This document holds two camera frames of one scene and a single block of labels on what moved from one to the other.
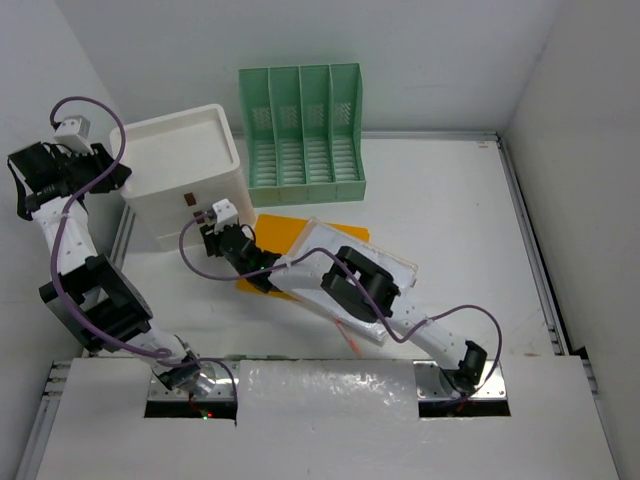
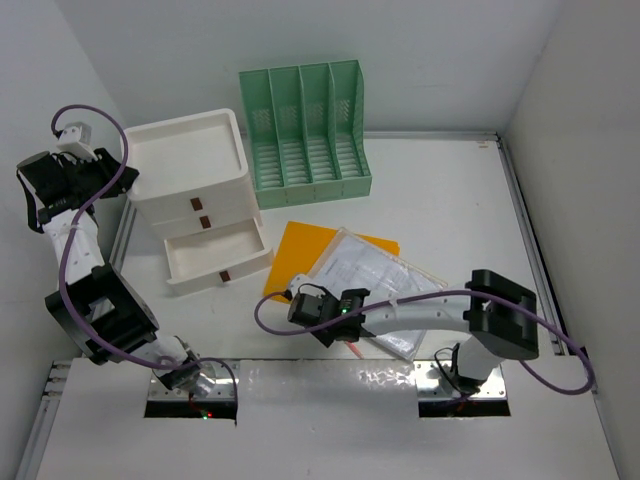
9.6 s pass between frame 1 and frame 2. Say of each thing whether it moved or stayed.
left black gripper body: stayed
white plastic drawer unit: moved
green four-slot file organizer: stayed
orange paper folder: moved
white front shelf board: stayed
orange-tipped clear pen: stayed
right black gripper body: moved
